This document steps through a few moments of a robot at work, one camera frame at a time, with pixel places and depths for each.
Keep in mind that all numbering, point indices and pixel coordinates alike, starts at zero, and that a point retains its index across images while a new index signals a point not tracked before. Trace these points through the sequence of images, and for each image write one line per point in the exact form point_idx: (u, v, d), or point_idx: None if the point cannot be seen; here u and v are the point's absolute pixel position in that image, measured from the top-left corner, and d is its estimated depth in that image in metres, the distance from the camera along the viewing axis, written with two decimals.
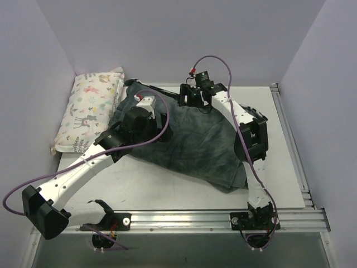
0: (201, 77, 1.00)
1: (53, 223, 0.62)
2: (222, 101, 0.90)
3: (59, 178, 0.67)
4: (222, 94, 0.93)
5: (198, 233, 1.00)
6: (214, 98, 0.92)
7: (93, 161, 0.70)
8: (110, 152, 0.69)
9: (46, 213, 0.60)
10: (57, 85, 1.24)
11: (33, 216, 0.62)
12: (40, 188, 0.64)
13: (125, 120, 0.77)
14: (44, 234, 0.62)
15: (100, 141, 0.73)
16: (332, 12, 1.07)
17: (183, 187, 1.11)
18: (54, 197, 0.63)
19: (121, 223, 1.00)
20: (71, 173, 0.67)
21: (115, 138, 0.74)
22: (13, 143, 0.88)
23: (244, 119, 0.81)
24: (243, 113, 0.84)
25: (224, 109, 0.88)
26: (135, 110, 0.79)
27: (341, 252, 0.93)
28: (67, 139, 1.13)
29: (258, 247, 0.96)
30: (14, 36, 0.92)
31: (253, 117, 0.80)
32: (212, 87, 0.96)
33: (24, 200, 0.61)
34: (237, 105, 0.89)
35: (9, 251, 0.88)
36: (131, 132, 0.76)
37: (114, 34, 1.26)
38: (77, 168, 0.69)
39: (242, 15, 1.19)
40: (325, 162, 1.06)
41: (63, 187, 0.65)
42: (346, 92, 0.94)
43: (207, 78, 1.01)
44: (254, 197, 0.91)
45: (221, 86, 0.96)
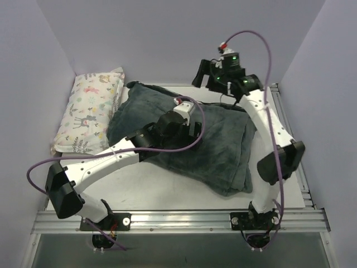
0: (232, 63, 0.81)
1: (69, 204, 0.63)
2: (256, 106, 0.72)
3: (87, 163, 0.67)
4: (256, 92, 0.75)
5: (199, 233, 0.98)
6: (246, 98, 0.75)
7: (121, 156, 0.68)
8: (139, 150, 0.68)
9: (66, 192, 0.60)
10: (57, 85, 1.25)
11: (53, 194, 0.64)
12: (67, 168, 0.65)
13: (159, 123, 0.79)
14: (58, 213, 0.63)
15: (131, 138, 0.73)
16: (332, 11, 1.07)
17: (184, 187, 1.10)
18: (77, 180, 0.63)
19: (121, 222, 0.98)
20: (99, 161, 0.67)
21: (147, 139, 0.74)
22: (12, 141, 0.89)
23: (280, 139, 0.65)
24: (280, 129, 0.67)
25: (256, 116, 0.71)
26: (171, 115, 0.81)
27: (341, 252, 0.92)
28: (67, 139, 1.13)
29: (258, 247, 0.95)
30: (14, 36, 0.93)
31: (292, 139, 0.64)
32: (246, 81, 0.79)
33: (50, 175, 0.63)
34: (274, 116, 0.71)
35: (9, 252, 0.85)
36: (162, 134, 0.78)
37: (114, 34, 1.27)
38: (105, 157, 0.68)
39: (241, 15, 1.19)
40: (325, 161, 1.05)
41: (87, 172, 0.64)
42: (346, 91, 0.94)
43: (239, 65, 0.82)
44: (261, 204, 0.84)
45: (255, 80, 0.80)
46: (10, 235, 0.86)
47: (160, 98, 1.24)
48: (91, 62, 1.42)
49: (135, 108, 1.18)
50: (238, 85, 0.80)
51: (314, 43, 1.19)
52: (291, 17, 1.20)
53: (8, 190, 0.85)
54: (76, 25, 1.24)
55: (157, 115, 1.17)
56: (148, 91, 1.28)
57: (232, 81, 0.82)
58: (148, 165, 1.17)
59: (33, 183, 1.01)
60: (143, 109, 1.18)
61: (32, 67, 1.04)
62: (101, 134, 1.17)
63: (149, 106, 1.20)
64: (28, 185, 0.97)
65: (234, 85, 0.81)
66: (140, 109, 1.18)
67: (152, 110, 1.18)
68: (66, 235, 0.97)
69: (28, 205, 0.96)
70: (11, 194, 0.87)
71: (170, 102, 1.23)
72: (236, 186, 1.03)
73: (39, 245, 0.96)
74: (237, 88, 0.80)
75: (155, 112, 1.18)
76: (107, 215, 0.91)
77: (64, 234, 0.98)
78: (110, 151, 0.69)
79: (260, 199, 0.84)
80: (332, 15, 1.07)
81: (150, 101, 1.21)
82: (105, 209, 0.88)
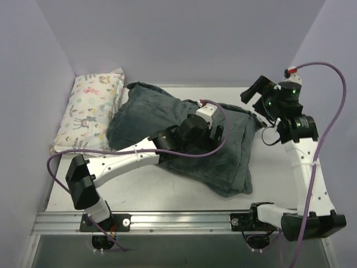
0: (288, 96, 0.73)
1: (86, 199, 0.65)
2: (302, 158, 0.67)
3: (107, 159, 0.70)
4: (307, 140, 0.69)
5: (198, 234, 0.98)
6: (294, 144, 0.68)
7: (141, 155, 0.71)
8: (160, 152, 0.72)
9: (85, 186, 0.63)
10: (57, 86, 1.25)
11: (72, 185, 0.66)
12: (89, 161, 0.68)
13: (182, 126, 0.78)
14: (75, 205, 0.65)
15: (153, 138, 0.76)
16: (332, 12, 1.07)
17: (184, 188, 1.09)
18: (98, 174, 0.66)
19: (121, 223, 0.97)
20: (119, 158, 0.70)
21: (168, 141, 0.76)
22: (12, 142, 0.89)
23: (318, 207, 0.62)
24: (323, 194, 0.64)
25: (299, 171, 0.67)
26: (194, 119, 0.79)
27: (342, 253, 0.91)
28: (67, 140, 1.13)
29: (258, 248, 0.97)
30: (14, 36, 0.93)
31: (331, 211, 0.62)
32: (299, 124, 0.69)
33: (72, 166, 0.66)
34: (319, 175, 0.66)
35: (8, 253, 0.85)
36: (183, 138, 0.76)
37: (115, 35, 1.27)
38: (126, 155, 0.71)
39: (242, 15, 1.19)
40: (326, 162, 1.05)
41: (108, 168, 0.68)
42: (347, 91, 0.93)
43: (295, 100, 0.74)
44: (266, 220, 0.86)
45: (310, 127, 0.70)
46: (10, 236, 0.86)
47: (160, 99, 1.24)
48: (91, 63, 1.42)
49: (135, 108, 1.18)
50: (288, 124, 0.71)
51: (314, 43, 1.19)
52: (291, 18, 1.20)
53: (8, 191, 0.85)
54: (76, 26, 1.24)
55: (157, 115, 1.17)
56: (148, 92, 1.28)
57: (282, 118, 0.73)
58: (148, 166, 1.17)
59: (33, 185, 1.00)
60: (143, 109, 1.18)
61: (32, 68, 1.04)
62: (101, 134, 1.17)
63: (149, 106, 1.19)
64: (27, 185, 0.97)
65: (284, 124, 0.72)
66: (140, 109, 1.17)
67: (152, 111, 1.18)
68: (65, 235, 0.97)
69: (28, 206, 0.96)
70: (11, 194, 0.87)
71: (171, 103, 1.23)
72: (235, 187, 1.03)
73: (38, 246, 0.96)
74: (286, 128, 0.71)
75: (155, 112, 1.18)
76: (108, 216, 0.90)
77: (62, 234, 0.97)
78: (131, 149, 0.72)
79: (265, 213, 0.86)
80: (332, 17, 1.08)
81: (150, 102, 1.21)
82: (107, 210, 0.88)
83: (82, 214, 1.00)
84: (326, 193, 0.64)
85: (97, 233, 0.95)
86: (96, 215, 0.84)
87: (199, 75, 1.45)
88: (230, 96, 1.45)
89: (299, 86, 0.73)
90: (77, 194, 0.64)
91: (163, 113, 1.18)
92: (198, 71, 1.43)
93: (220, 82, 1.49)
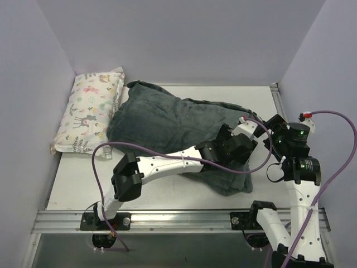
0: (295, 137, 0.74)
1: (131, 193, 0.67)
2: (299, 201, 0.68)
3: (157, 161, 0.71)
4: (308, 183, 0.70)
5: (198, 233, 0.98)
6: (294, 185, 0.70)
7: (188, 162, 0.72)
8: (204, 162, 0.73)
9: (133, 182, 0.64)
10: (57, 85, 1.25)
11: (120, 178, 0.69)
12: (139, 159, 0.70)
13: (229, 143, 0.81)
14: (119, 196, 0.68)
15: (199, 148, 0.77)
16: (333, 10, 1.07)
17: (184, 187, 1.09)
18: (146, 173, 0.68)
19: (121, 222, 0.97)
20: (167, 161, 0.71)
21: (213, 153, 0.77)
22: (13, 141, 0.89)
23: (308, 252, 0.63)
24: (316, 239, 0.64)
25: (295, 211, 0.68)
26: (243, 138, 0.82)
27: (341, 252, 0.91)
28: (67, 139, 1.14)
29: (258, 247, 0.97)
30: (14, 35, 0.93)
31: (320, 258, 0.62)
32: (302, 166, 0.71)
33: (124, 160, 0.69)
34: (316, 220, 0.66)
35: (8, 252, 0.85)
36: (228, 154, 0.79)
37: (114, 34, 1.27)
38: (174, 159, 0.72)
39: (242, 14, 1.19)
40: (326, 161, 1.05)
41: (156, 169, 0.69)
42: (347, 90, 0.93)
43: (304, 141, 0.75)
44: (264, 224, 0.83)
45: (314, 169, 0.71)
46: (11, 235, 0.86)
47: (160, 98, 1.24)
48: (91, 62, 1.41)
49: (135, 107, 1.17)
50: (292, 163, 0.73)
51: (315, 42, 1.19)
52: (291, 17, 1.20)
53: (8, 190, 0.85)
54: (77, 25, 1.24)
55: (157, 114, 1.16)
56: (148, 91, 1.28)
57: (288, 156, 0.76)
58: None
59: (33, 183, 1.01)
60: (143, 108, 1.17)
61: (32, 67, 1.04)
62: (101, 134, 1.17)
63: (149, 105, 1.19)
64: (28, 185, 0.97)
65: (288, 163, 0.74)
66: (140, 108, 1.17)
67: (152, 110, 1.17)
68: (65, 234, 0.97)
69: (28, 205, 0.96)
70: (11, 193, 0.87)
71: (171, 101, 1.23)
72: (235, 186, 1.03)
73: (39, 245, 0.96)
74: (289, 167, 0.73)
75: (155, 111, 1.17)
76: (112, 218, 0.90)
77: (63, 233, 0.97)
78: (179, 155, 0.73)
79: (264, 223, 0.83)
80: (332, 15, 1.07)
81: (150, 101, 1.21)
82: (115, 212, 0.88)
83: (82, 213, 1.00)
84: (318, 239, 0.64)
85: (97, 231, 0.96)
86: (108, 211, 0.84)
87: (199, 73, 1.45)
88: (230, 95, 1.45)
89: (309, 129, 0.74)
90: (124, 186, 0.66)
91: (163, 112, 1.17)
92: (198, 70, 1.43)
93: (220, 81, 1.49)
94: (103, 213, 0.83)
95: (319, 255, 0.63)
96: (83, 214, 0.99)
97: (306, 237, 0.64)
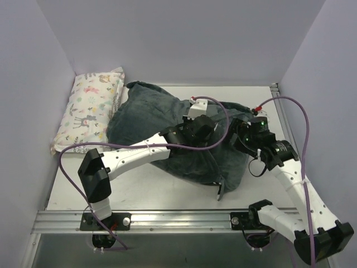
0: (260, 128, 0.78)
1: (101, 189, 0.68)
2: (292, 179, 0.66)
3: (121, 153, 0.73)
4: (290, 162, 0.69)
5: (199, 233, 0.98)
6: (280, 168, 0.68)
7: (154, 149, 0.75)
8: (170, 146, 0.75)
9: (100, 177, 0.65)
10: (57, 85, 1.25)
11: (86, 178, 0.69)
12: (103, 154, 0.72)
13: (192, 125, 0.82)
14: (91, 195, 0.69)
15: (164, 134, 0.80)
16: (332, 11, 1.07)
17: (184, 188, 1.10)
18: (112, 167, 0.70)
19: (121, 222, 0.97)
20: (133, 153, 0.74)
21: (178, 137, 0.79)
22: (13, 140, 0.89)
23: (323, 222, 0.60)
24: (322, 207, 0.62)
25: (293, 192, 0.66)
26: (205, 118, 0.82)
27: (341, 253, 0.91)
28: (67, 139, 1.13)
29: (258, 247, 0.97)
30: (15, 37, 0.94)
31: (337, 221, 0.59)
32: (278, 149, 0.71)
33: (87, 159, 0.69)
34: (312, 190, 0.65)
35: (9, 252, 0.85)
36: (193, 135, 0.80)
37: (115, 34, 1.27)
38: (138, 150, 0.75)
39: (242, 15, 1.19)
40: (326, 161, 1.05)
41: (122, 161, 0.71)
42: (347, 91, 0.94)
43: (267, 130, 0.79)
44: (266, 219, 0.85)
45: (288, 148, 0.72)
46: (11, 235, 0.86)
47: (159, 98, 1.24)
48: (91, 62, 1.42)
49: (134, 108, 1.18)
50: (268, 152, 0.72)
51: (315, 43, 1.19)
52: (291, 17, 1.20)
53: (8, 190, 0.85)
54: (77, 25, 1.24)
55: (155, 115, 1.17)
56: (147, 92, 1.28)
57: (262, 148, 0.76)
58: (148, 165, 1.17)
59: (33, 183, 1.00)
60: (141, 109, 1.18)
61: (32, 67, 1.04)
62: (101, 134, 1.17)
63: (148, 106, 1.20)
64: (28, 184, 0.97)
65: (265, 153, 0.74)
66: (139, 109, 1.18)
67: (150, 111, 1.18)
68: (65, 234, 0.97)
69: (27, 205, 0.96)
70: (11, 194, 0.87)
71: (169, 102, 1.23)
72: (231, 182, 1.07)
73: (39, 245, 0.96)
74: (268, 156, 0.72)
75: (153, 111, 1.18)
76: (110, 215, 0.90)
77: (62, 233, 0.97)
78: (144, 144, 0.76)
79: (268, 219, 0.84)
80: (332, 15, 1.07)
81: (148, 102, 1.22)
82: (110, 210, 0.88)
83: (82, 213, 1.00)
84: (324, 206, 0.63)
85: (97, 231, 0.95)
86: (100, 211, 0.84)
87: (199, 73, 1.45)
88: (230, 95, 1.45)
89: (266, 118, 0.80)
90: (92, 185, 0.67)
91: (161, 113, 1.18)
92: (198, 70, 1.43)
93: (220, 81, 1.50)
94: (94, 212, 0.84)
95: (333, 220, 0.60)
96: (83, 214, 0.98)
97: (313, 209, 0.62)
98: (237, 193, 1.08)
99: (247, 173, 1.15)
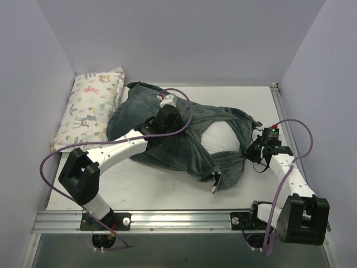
0: (269, 132, 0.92)
1: (90, 187, 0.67)
2: (281, 163, 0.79)
3: (105, 148, 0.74)
4: (285, 156, 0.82)
5: (198, 233, 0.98)
6: (274, 157, 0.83)
7: (134, 142, 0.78)
8: (148, 137, 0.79)
9: (91, 172, 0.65)
10: (57, 85, 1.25)
11: (71, 180, 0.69)
12: (88, 152, 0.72)
13: (158, 115, 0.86)
14: (79, 196, 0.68)
15: (139, 129, 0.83)
16: (332, 12, 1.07)
17: (184, 188, 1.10)
18: (100, 162, 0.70)
19: (121, 222, 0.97)
20: (115, 147, 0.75)
21: (150, 129, 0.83)
22: (13, 140, 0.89)
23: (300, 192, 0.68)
24: (302, 183, 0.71)
25: (281, 172, 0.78)
26: (169, 107, 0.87)
27: (341, 252, 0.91)
28: (67, 139, 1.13)
29: (258, 247, 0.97)
30: (15, 37, 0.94)
31: (313, 194, 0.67)
32: (276, 147, 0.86)
33: (70, 162, 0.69)
34: (298, 173, 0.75)
35: (8, 253, 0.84)
36: (163, 126, 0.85)
37: (114, 34, 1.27)
38: (120, 144, 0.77)
39: (242, 15, 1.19)
40: (325, 161, 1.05)
41: (108, 154, 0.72)
42: (346, 91, 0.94)
43: (276, 137, 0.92)
44: (261, 213, 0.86)
45: (287, 149, 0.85)
46: (11, 235, 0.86)
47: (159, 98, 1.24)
48: (91, 62, 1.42)
49: (134, 106, 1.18)
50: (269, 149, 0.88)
51: (315, 43, 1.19)
52: (291, 16, 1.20)
53: (8, 190, 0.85)
54: (77, 25, 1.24)
55: (154, 114, 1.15)
56: (147, 92, 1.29)
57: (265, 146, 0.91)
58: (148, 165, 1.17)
59: (33, 184, 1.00)
60: (140, 108, 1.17)
61: (32, 67, 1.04)
62: (101, 134, 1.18)
63: (147, 105, 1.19)
64: (28, 184, 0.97)
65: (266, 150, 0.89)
66: (139, 107, 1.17)
67: (149, 109, 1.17)
68: (65, 234, 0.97)
69: (28, 205, 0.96)
70: (11, 194, 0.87)
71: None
72: (229, 179, 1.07)
73: (39, 245, 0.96)
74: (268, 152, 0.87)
75: (153, 110, 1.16)
76: (109, 210, 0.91)
77: (63, 233, 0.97)
78: (124, 138, 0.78)
79: (266, 215, 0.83)
80: (331, 15, 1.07)
81: (148, 101, 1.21)
82: (108, 206, 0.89)
83: (82, 213, 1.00)
84: (306, 184, 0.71)
85: (97, 231, 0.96)
86: (99, 210, 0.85)
87: (199, 73, 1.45)
88: (229, 95, 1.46)
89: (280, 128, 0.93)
90: (81, 181, 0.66)
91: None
92: (198, 70, 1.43)
93: (220, 81, 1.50)
94: (91, 213, 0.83)
95: (310, 194, 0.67)
96: (82, 214, 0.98)
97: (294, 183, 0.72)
98: (237, 193, 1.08)
99: (247, 173, 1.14)
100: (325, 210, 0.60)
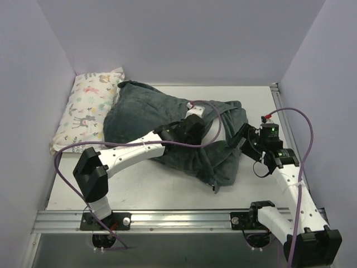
0: (269, 134, 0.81)
1: (99, 188, 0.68)
2: (288, 181, 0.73)
3: (117, 151, 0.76)
4: (290, 166, 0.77)
5: (198, 233, 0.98)
6: (279, 170, 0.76)
7: (149, 147, 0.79)
8: (165, 143, 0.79)
9: (99, 175, 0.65)
10: (57, 85, 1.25)
11: (82, 177, 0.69)
12: (100, 153, 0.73)
13: (184, 122, 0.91)
14: (88, 195, 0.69)
15: (158, 132, 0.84)
16: (332, 11, 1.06)
17: (184, 187, 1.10)
18: (110, 163, 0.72)
19: (121, 222, 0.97)
20: (129, 150, 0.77)
21: (171, 134, 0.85)
22: (13, 140, 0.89)
23: (312, 224, 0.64)
24: (313, 211, 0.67)
25: (289, 193, 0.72)
26: (197, 116, 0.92)
27: (341, 254, 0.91)
28: (66, 139, 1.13)
29: (258, 247, 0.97)
30: (14, 37, 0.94)
31: (326, 225, 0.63)
32: (280, 154, 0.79)
33: (83, 159, 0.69)
34: (307, 195, 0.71)
35: (7, 253, 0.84)
36: (186, 133, 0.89)
37: (114, 34, 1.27)
38: (135, 147, 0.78)
39: (241, 15, 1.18)
40: (326, 158, 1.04)
41: (120, 158, 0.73)
42: (347, 90, 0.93)
43: (276, 137, 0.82)
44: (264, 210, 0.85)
45: (290, 155, 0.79)
46: (11, 234, 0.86)
47: (152, 95, 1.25)
48: (91, 62, 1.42)
49: (126, 105, 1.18)
50: (271, 156, 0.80)
51: (315, 42, 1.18)
52: (291, 15, 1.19)
53: (8, 190, 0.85)
54: (77, 26, 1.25)
55: (147, 111, 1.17)
56: (139, 90, 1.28)
57: (267, 151, 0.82)
58: (148, 165, 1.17)
59: (32, 183, 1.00)
60: (133, 106, 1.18)
61: (32, 67, 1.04)
62: (100, 134, 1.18)
63: (140, 103, 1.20)
64: (28, 183, 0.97)
65: (268, 157, 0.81)
66: (130, 105, 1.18)
67: (142, 108, 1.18)
68: (66, 234, 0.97)
69: (28, 205, 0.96)
70: (11, 194, 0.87)
71: (161, 99, 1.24)
72: (226, 175, 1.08)
73: (39, 245, 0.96)
74: (271, 159, 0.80)
75: (145, 108, 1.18)
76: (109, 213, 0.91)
77: (63, 233, 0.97)
78: (140, 142, 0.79)
79: (266, 218, 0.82)
80: (331, 15, 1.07)
81: (141, 99, 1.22)
82: (110, 207, 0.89)
83: (82, 213, 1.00)
84: (316, 211, 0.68)
85: (97, 231, 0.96)
86: (100, 211, 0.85)
87: (199, 73, 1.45)
88: (229, 95, 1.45)
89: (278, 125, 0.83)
90: (91, 182, 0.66)
91: (154, 109, 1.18)
92: (198, 70, 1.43)
93: (220, 81, 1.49)
94: (93, 211, 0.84)
95: (322, 225, 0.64)
96: (83, 214, 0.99)
97: (305, 210, 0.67)
98: (237, 194, 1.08)
99: (247, 173, 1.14)
100: (338, 243, 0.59)
